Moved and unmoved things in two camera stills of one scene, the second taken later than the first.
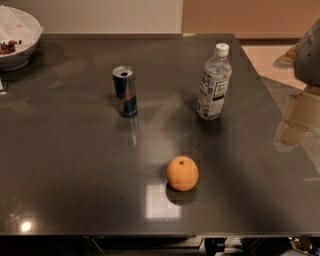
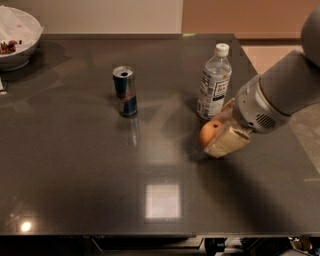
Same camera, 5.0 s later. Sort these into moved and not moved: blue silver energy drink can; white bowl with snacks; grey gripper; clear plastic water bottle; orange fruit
Moved: orange fruit; grey gripper
Not moved: clear plastic water bottle; white bowl with snacks; blue silver energy drink can
